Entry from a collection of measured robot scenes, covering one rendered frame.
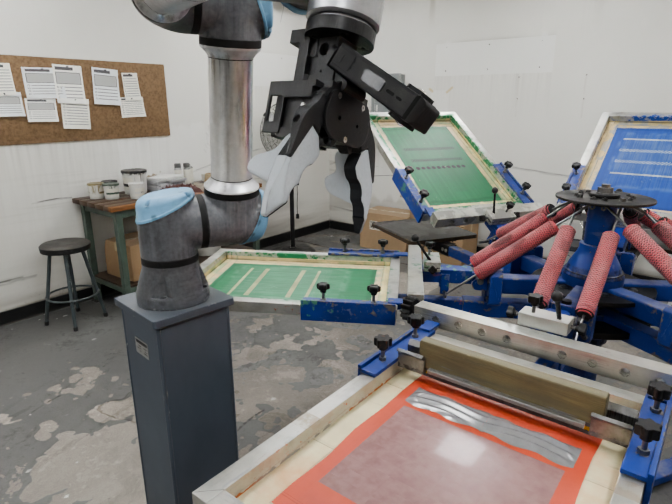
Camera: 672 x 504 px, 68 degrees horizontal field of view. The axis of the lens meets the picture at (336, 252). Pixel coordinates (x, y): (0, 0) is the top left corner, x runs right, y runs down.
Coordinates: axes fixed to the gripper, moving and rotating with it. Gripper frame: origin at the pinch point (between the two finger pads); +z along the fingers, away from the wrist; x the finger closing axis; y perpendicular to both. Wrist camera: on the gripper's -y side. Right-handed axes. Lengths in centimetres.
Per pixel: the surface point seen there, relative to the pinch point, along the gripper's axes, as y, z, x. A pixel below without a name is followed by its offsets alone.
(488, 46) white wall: 178, -203, -434
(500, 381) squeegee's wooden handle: 1, 26, -72
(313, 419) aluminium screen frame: 27, 38, -42
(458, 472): -1, 40, -51
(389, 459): 10, 41, -46
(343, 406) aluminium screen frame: 26, 37, -51
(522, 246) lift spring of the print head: 19, -5, -130
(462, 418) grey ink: 5, 35, -65
